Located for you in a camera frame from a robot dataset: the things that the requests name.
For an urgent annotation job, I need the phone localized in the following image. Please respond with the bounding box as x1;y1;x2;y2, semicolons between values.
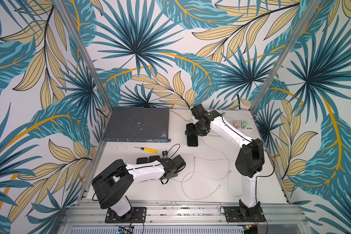
148;156;160;163
187;135;199;147
136;157;148;164

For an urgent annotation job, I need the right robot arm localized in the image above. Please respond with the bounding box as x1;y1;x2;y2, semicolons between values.
185;105;265;211

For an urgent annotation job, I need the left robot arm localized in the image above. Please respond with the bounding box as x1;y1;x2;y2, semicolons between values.
92;155;186;216

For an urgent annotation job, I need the pink charger plug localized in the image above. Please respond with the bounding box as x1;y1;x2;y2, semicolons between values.
234;121;241;129

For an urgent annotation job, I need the green charger plug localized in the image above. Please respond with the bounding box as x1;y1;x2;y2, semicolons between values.
240;121;248;128

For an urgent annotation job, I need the white power strip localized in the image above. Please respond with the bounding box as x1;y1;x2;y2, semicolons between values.
238;124;254;132

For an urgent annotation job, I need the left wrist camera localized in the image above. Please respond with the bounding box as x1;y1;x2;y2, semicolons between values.
162;151;169;159

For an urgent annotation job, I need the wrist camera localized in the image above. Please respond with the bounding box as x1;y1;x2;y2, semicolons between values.
162;151;169;159
191;104;207;120

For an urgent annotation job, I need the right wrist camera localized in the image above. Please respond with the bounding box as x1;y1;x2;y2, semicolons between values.
191;104;207;120

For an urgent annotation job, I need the yellow handled screwdriver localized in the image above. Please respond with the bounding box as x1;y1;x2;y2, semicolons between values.
135;147;158;154

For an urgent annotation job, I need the grey power cord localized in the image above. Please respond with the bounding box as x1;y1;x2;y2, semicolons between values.
170;109;194;122

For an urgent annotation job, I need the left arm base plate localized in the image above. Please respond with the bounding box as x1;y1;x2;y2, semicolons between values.
105;207;147;224

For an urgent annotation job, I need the dark grey network switch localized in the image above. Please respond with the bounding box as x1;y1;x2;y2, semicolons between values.
102;107;170;143

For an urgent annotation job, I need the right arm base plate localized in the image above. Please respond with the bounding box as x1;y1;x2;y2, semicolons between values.
220;205;266;223

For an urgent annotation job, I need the aluminium front rail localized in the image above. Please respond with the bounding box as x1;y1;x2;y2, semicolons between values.
58;201;312;234

